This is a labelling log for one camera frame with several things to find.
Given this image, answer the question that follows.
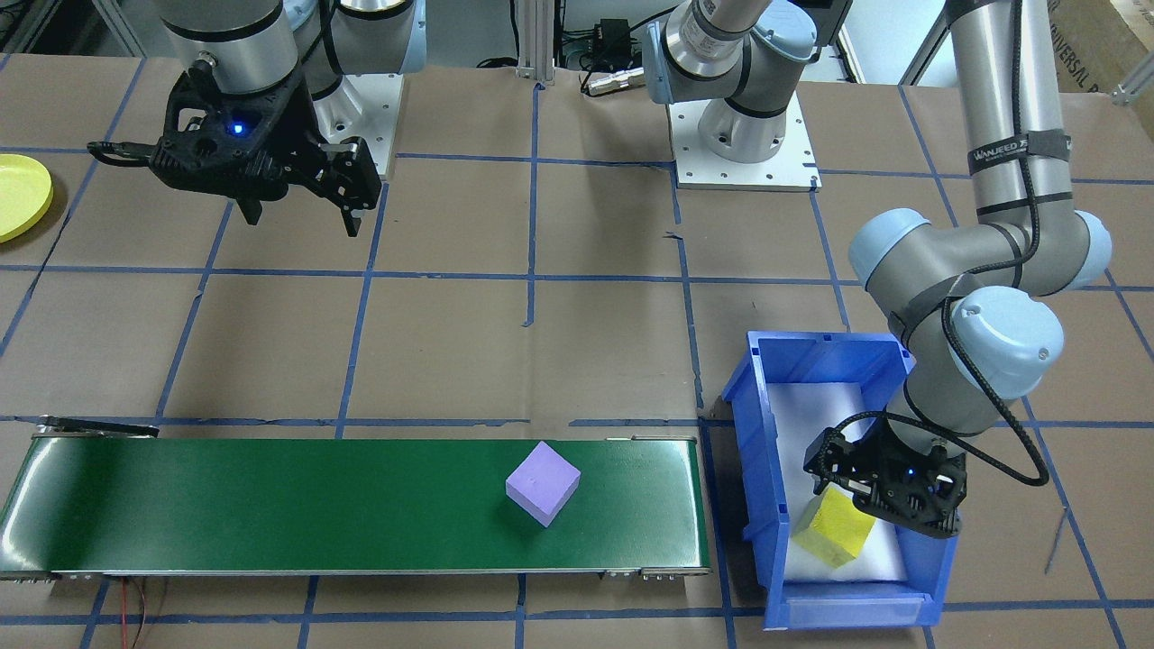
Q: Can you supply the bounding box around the yellow foam block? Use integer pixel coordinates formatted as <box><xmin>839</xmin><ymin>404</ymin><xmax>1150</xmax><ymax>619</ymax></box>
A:
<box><xmin>792</xmin><ymin>488</ymin><xmax>875</xmax><ymax>569</ymax></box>

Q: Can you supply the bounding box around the purple foam block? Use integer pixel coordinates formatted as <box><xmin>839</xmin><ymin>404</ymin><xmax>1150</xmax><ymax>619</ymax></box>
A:
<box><xmin>505</xmin><ymin>441</ymin><xmax>582</xmax><ymax>528</ymax></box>

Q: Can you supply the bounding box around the yellow plate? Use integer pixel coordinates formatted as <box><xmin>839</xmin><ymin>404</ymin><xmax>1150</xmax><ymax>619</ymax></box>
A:
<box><xmin>0</xmin><ymin>153</ymin><xmax>54</xmax><ymax>244</ymax></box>

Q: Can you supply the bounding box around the white foam sheet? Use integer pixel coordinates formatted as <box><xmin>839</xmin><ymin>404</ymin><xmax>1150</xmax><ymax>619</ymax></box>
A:
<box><xmin>766</xmin><ymin>383</ymin><xmax>907</xmax><ymax>582</ymax></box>

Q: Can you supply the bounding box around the blue plastic storage bin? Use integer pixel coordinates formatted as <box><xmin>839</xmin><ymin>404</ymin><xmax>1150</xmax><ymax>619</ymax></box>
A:
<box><xmin>721</xmin><ymin>331</ymin><xmax>962</xmax><ymax>630</ymax></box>

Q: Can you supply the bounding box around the silver cylindrical connector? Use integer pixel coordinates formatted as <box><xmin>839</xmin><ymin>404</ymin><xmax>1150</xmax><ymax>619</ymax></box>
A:
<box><xmin>582</xmin><ymin>70</ymin><xmax>646</xmax><ymax>96</ymax></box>

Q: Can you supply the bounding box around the green conveyor belt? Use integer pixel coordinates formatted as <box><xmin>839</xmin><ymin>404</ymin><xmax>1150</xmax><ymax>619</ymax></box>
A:
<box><xmin>0</xmin><ymin>416</ymin><xmax>715</xmax><ymax>580</ymax></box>

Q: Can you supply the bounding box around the black power adapter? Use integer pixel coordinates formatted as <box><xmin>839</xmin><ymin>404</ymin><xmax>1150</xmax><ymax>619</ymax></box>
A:
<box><xmin>593</xmin><ymin>18</ymin><xmax>634</xmax><ymax>66</ymax></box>

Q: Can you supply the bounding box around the brown cardboard box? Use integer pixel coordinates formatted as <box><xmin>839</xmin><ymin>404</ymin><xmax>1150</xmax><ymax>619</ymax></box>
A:
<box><xmin>1050</xmin><ymin>0</ymin><xmax>1154</xmax><ymax>96</ymax></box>

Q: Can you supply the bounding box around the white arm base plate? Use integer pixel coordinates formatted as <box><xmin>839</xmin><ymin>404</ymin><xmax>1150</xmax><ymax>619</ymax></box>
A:
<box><xmin>669</xmin><ymin>90</ymin><xmax>823</xmax><ymax>192</ymax></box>
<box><xmin>307</xmin><ymin>72</ymin><xmax>403</xmax><ymax>178</ymax></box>

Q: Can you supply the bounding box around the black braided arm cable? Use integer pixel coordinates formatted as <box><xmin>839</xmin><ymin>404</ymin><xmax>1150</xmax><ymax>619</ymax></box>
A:
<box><xmin>816</xmin><ymin>0</ymin><xmax>1051</xmax><ymax>488</ymax></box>

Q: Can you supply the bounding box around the thin red wire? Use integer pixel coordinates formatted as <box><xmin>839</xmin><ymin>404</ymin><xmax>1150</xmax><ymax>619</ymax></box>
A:
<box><xmin>120</xmin><ymin>577</ymin><xmax>150</xmax><ymax>649</ymax></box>

